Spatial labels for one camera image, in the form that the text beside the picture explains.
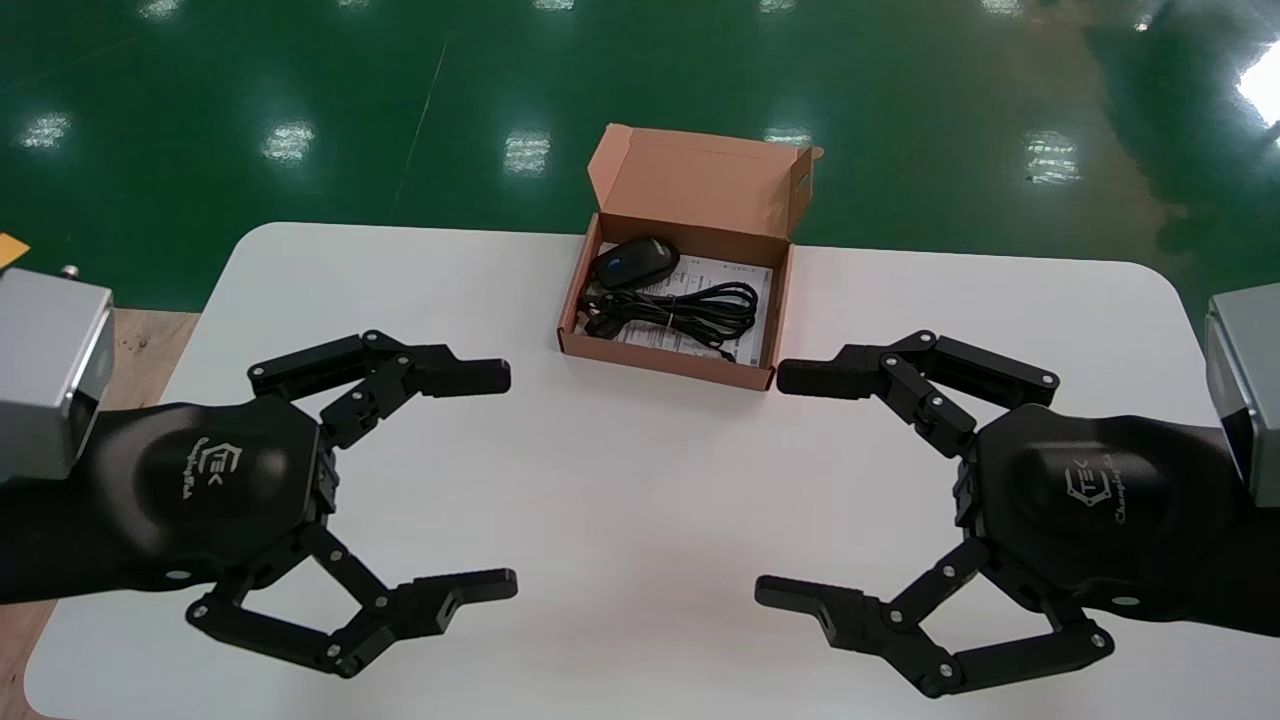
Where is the black wired computer mouse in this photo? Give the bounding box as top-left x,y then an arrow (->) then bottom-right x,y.
587,236 -> 743,363

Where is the brown cardboard storage box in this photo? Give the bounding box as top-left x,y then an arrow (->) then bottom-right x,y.
557,123 -> 824,393

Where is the white printed instruction sheet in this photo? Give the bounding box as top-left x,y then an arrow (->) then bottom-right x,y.
598,240 -> 777,367

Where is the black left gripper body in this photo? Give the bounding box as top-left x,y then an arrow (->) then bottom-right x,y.
0,395 -> 342,604

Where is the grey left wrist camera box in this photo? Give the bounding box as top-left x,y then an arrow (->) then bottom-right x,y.
0,262 -> 117,483

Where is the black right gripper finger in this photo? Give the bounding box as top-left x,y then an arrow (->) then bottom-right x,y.
754,540 -> 1116,701
776,331 -> 1061,461

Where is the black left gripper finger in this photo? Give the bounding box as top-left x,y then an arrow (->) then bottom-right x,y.
248,328 -> 513,449
186,522 -> 519,679

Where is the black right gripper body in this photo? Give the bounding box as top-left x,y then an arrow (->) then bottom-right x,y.
955,405 -> 1280,641

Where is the black cable with plug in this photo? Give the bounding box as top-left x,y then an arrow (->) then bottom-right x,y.
580,282 -> 761,347

